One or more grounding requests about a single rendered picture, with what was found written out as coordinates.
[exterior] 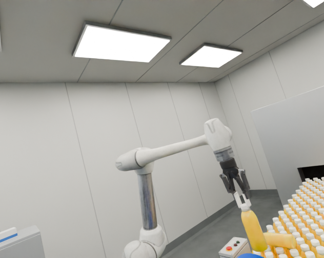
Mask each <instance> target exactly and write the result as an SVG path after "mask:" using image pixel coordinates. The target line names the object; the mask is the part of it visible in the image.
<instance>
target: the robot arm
mask: <svg viewBox="0 0 324 258"><path fill-rule="evenodd" d="M204 131H205V134H204V135H202V136H200V137H197V138H193V139H190V140H186V141H182V142H179V143H174V144H170V145H167V146H163V147H159V148H154V149H150V148H148V147H139V148H135V149H133V150H131V151H129V152H127V153H125V154H123V155H121V156H119V157H118V158H117V159H116V161H115V166H116V168H117V169H118V170H121V171H130V170H134V171H135V173H136V174H137V180H138V189H139V198H140V206H141V216H142V221H143V227H142V228H141V230H140V236H139V240H137V241H132V242H130V243H129V244H127V245H126V247H125V248H124V251H123V258H159V257H160V256H161V254H162V253H163V251H164V249H165V247H166V244H167V238H166V234H165V233H164V231H163V230H162V228H161V226H160V225H159V224H158V223H157V217H156V209H155V200H154V191H153V182H152V173H151V172H153V167H154V161H155V160H158V159H161V158H164V157H167V156H170V155H173V154H177V153H180V152H183V151H186V150H189V149H192V148H195V147H199V146H203V145H209V146H210V147H211V149H212V150H213V153H214V155H215V158H216V160H217V161H218V162H220V166H221V168H222V174H220V175H219V176H220V177H221V179H222V181H223V183H224V185H225V187H226V190H227V192H228V193H231V194H232V195H233V198H234V200H236V202H237V205H238V208H240V205H241V204H242V203H241V200H240V197H239V195H238V192H236V190H235V186H234V182H233V178H234V179H235V180H236V182H237V183H238V185H239V187H240V189H241V190H242V192H243V193H242V196H243V198H244V200H245V203H246V205H247V207H248V208H249V207H250V206H251V203H250V200H249V198H250V197H249V194H248V190H250V186H249V183H248V180H247V177H246V174H245V169H243V170H242V169H239V168H238V167H237V164H236V161H235V159H234V158H233V157H234V156H235V155H234V153H233V150H232V147H231V145H230V141H231V139H232V132H231V130H230V129H229V128H228V127H226V126H224V125H223V123H222V122H221V121H220V120H219V119H218V118H214V119H210V120H208V121H207V122H205V123H204ZM238 173H239V174H240V176H241V179H242V180H241V179H240V176H239V174H238ZM226 176H227V178H226ZM228 181H229V182H228Z"/></svg>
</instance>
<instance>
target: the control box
mask: <svg viewBox="0 0 324 258"><path fill-rule="evenodd" d="M236 241H239V242H240V243H236ZM234 243H236V244H237V246H234ZM228 246H231V247H232V249H231V250H227V249H226V247H228ZM245 253H251V250H250V247H249V243H248V240H247V239H244V238H237V237H233V238H232V239H231V240H230V241H229V242H228V244H227V245H226V246H225V247H224V248H223V249H222V250H221V251H220V252H219V255H220V258H237V257H238V256H240V255H241V254H245Z"/></svg>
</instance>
